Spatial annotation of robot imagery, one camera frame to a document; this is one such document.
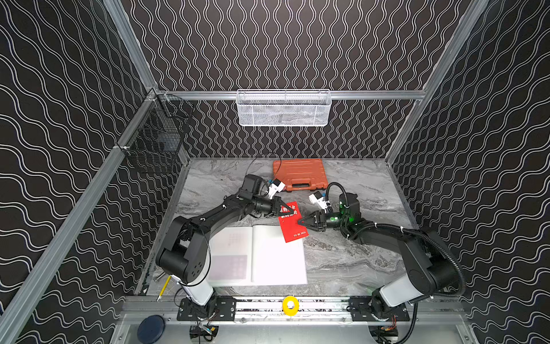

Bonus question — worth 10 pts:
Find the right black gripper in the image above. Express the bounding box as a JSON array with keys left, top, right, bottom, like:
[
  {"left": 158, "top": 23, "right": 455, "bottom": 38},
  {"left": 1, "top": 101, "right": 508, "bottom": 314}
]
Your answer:
[{"left": 297, "top": 211, "right": 348, "bottom": 231}]

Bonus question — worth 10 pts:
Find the red card top row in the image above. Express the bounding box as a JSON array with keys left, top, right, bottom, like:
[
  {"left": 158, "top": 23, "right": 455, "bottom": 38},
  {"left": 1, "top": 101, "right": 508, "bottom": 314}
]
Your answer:
[{"left": 279, "top": 202, "right": 309, "bottom": 243}]

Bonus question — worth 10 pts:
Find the white photo album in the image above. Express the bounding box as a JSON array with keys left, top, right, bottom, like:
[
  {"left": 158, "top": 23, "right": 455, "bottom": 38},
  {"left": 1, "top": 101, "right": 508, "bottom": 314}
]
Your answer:
[{"left": 208, "top": 225, "right": 308, "bottom": 287}]

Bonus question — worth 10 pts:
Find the beige card small red text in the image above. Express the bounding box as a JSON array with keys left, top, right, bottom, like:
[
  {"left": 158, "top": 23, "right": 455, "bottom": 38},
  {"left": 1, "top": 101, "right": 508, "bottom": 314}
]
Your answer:
[{"left": 228, "top": 232, "right": 249, "bottom": 250}]

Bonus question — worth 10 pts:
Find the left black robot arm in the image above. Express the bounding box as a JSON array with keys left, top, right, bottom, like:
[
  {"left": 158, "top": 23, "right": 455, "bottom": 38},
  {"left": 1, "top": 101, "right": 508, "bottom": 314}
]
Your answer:
[{"left": 156, "top": 174, "right": 294, "bottom": 306}]

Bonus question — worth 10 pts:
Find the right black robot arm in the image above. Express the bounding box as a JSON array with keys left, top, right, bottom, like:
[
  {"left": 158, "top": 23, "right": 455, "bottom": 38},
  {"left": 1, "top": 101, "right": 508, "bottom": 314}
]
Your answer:
[{"left": 299, "top": 191, "right": 466, "bottom": 320}]

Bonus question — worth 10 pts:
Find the orange plastic tool case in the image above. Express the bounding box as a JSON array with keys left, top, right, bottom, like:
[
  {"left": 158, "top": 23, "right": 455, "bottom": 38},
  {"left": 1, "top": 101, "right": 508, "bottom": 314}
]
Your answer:
[{"left": 273, "top": 159, "right": 329, "bottom": 192}]

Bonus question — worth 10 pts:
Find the yellow tape roll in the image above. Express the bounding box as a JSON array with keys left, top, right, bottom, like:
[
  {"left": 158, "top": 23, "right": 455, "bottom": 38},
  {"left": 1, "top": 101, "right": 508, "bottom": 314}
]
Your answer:
[{"left": 282, "top": 296, "right": 299, "bottom": 317}]

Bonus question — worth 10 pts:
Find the yellow pencil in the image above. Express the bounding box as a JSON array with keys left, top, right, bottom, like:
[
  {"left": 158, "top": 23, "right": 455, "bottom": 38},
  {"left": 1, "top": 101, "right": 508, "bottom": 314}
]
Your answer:
[{"left": 156, "top": 275, "right": 172, "bottom": 302}]

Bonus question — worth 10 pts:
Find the dark blue round disc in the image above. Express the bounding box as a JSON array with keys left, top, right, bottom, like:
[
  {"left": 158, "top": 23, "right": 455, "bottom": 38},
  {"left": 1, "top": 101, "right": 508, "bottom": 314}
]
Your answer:
[{"left": 137, "top": 315, "right": 166, "bottom": 344}]

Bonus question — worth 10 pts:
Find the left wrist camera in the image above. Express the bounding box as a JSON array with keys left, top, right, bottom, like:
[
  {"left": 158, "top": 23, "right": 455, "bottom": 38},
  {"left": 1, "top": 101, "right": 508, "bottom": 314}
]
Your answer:
[{"left": 267, "top": 179, "right": 286, "bottom": 199}]

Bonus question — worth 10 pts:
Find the white wire mesh basket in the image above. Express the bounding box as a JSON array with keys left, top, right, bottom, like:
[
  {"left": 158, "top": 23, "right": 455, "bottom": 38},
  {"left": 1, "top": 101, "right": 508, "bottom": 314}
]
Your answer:
[{"left": 236, "top": 89, "right": 332, "bottom": 127}]

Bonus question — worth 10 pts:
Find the black wire mesh basket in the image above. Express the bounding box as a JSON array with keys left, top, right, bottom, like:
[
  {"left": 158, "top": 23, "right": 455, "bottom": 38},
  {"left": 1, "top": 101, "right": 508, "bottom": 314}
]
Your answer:
[{"left": 122, "top": 97, "right": 181, "bottom": 175}]

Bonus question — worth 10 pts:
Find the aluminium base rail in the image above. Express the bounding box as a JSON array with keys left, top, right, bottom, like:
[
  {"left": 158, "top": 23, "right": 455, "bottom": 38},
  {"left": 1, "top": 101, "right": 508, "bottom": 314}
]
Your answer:
[{"left": 119, "top": 296, "right": 466, "bottom": 325}]

